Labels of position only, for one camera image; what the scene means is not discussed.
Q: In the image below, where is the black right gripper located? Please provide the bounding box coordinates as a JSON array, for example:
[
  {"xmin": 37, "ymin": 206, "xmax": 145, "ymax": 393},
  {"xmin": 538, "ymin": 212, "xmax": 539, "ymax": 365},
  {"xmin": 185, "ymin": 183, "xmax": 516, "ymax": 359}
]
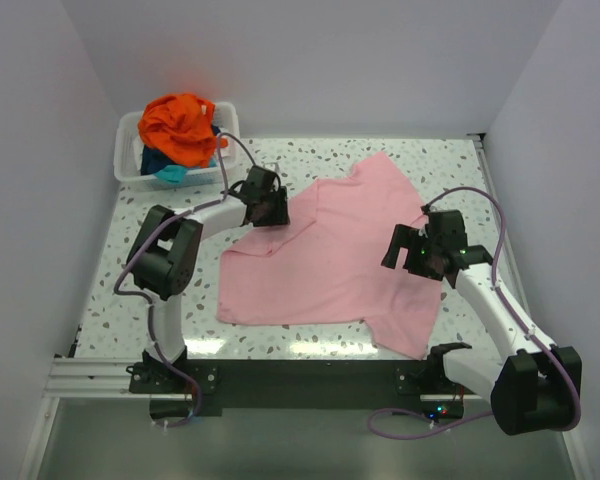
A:
[{"xmin": 381, "ymin": 224, "xmax": 442, "ymax": 281}]

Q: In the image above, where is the pink t shirt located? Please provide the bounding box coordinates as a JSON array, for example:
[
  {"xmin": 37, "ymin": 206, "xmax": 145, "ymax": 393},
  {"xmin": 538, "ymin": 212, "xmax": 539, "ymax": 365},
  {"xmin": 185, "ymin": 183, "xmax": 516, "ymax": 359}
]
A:
[{"xmin": 216, "ymin": 153, "xmax": 442, "ymax": 359}]

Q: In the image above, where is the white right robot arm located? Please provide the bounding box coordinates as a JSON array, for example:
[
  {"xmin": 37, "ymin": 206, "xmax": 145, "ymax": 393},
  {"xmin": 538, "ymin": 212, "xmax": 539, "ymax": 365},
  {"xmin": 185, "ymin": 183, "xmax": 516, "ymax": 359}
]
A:
[{"xmin": 382, "ymin": 209, "xmax": 582, "ymax": 435}]

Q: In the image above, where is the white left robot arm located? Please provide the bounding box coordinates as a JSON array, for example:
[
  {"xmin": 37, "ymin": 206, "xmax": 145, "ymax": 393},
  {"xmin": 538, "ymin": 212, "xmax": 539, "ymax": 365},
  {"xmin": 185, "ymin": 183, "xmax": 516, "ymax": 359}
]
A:
[{"xmin": 114, "ymin": 166, "xmax": 290, "ymax": 392}]

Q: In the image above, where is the white plastic laundry basket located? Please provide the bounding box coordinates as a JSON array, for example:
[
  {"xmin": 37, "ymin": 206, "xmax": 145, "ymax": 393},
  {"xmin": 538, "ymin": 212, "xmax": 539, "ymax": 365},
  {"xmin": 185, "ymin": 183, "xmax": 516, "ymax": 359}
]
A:
[{"xmin": 113, "ymin": 101, "xmax": 245, "ymax": 191}]

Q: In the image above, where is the white garment in basket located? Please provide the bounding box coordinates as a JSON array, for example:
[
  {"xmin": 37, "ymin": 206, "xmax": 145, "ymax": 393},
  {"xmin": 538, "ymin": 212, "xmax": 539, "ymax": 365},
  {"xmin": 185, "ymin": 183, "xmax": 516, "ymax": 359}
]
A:
[{"xmin": 209, "ymin": 124, "xmax": 228, "ymax": 168}]

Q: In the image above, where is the teal t shirt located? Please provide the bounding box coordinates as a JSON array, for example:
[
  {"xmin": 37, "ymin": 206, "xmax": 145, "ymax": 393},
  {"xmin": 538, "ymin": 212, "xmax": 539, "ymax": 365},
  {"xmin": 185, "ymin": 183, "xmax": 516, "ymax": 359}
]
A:
[{"xmin": 154, "ymin": 164, "xmax": 189, "ymax": 187}]

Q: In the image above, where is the orange t shirt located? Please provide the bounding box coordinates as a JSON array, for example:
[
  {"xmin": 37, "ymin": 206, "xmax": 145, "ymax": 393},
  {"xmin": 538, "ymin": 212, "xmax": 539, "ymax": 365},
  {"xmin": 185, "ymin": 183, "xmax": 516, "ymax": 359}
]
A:
[{"xmin": 137, "ymin": 93, "xmax": 217, "ymax": 168}]

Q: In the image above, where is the dark blue t shirt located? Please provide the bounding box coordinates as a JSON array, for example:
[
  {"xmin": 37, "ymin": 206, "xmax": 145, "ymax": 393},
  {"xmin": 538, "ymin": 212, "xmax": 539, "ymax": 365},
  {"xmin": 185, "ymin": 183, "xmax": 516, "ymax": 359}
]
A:
[{"xmin": 140, "ymin": 146, "xmax": 174, "ymax": 176}]

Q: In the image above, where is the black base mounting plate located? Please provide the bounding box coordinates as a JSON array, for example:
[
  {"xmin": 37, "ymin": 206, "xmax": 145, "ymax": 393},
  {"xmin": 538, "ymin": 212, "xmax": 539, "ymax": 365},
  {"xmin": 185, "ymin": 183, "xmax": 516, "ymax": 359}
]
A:
[{"xmin": 126, "ymin": 356, "xmax": 467, "ymax": 424}]

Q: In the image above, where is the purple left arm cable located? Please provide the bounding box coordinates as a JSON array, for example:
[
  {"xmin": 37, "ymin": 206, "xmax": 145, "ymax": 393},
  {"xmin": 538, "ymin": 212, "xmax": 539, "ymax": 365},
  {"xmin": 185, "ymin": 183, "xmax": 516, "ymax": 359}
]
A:
[{"xmin": 113, "ymin": 132, "xmax": 259, "ymax": 386}]

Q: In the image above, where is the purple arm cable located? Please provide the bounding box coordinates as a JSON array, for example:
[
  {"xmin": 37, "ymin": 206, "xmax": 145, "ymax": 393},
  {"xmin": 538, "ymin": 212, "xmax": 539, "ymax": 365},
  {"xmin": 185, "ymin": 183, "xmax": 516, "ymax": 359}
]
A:
[
  {"xmin": 113, "ymin": 132, "xmax": 259, "ymax": 386},
  {"xmin": 368, "ymin": 185, "xmax": 581, "ymax": 441}
]

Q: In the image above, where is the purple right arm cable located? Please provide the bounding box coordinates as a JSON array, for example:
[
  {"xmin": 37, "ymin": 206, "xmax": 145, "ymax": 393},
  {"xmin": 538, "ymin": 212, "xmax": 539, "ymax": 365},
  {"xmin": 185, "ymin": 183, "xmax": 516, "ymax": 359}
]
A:
[{"xmin": 368, "ymin": 185, "xmax": 581, "ymax": 441}]

